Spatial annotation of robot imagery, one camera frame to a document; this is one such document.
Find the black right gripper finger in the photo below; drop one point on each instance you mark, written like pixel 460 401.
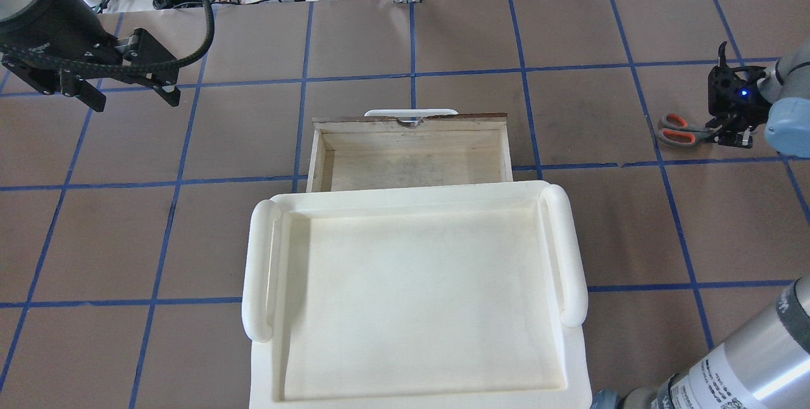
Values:
pixel 722 59

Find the white foam tray box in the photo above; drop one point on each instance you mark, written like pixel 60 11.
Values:
pixel 459 296

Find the orange grey handled scissors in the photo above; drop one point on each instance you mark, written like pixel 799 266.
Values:
pixel 676 132

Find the light wooden drawer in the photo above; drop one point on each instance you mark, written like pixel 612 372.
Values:
pixel 360 153

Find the white drawer handle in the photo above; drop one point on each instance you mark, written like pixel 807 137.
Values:
pixel 409 114

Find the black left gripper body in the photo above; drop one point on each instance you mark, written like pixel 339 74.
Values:
pixel 58 34

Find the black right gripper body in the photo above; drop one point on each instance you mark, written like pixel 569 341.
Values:
pixel 734 123

